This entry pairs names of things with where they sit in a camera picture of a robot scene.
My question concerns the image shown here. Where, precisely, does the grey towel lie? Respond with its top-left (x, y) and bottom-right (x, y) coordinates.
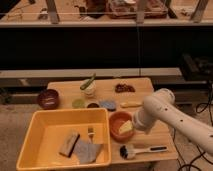
top-left (74, 140), bottom-right (102, 164)

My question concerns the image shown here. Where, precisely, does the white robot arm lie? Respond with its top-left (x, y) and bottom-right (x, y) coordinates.
top-left (132, 88), bottom-right (213, 156)

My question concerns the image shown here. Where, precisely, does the orange bowl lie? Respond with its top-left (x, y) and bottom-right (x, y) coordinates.
top-left (109, 111), bottom-right (134, 142)

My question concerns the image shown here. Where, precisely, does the purple bowl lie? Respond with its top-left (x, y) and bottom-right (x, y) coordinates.
top-left (37, 89), bottom-right (59, 110)

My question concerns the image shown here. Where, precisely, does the white cup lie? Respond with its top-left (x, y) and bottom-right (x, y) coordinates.
top-left (80, 80), bottom-right (96, 98)

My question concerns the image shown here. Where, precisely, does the wooden table board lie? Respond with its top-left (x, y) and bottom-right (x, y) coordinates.
top-left (48, 78), bottom-right (178, 164)

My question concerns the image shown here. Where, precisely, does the dark brown small dish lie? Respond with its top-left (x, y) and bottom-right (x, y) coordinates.
top-left (87, 103), bottom-right (100, 108)

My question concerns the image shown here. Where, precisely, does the green cucumber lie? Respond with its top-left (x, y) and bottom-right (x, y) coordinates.
top-left (80, 73), bottom-right (96, 90)

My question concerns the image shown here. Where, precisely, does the yellow banana piece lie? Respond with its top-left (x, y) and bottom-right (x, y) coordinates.
top-left (120, 102), bottom-right (142, 108)

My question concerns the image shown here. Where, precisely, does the green small dish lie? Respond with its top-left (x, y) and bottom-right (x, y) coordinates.
top-left (72, 99), bottom-right (85, 108)

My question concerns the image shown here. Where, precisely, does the yellow cheese wedge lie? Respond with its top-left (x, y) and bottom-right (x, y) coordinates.
top-left (119, 120), bottom-right (133, 134)

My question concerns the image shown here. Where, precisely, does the metal fork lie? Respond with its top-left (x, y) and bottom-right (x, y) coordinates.
top-left (87, 127), bottom-right (95, 143)

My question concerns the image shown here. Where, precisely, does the wooden block sponge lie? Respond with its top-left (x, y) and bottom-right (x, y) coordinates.
top-left (59, 131), bottom-right (80, 157)

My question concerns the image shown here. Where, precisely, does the dish brush white handle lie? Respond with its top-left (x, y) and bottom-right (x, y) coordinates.
top-left (120, 144), bottom-right (168, 160)

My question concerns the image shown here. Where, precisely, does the black cable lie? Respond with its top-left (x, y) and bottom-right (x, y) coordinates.
top-left (173, 79), bottom-right (213, 171)

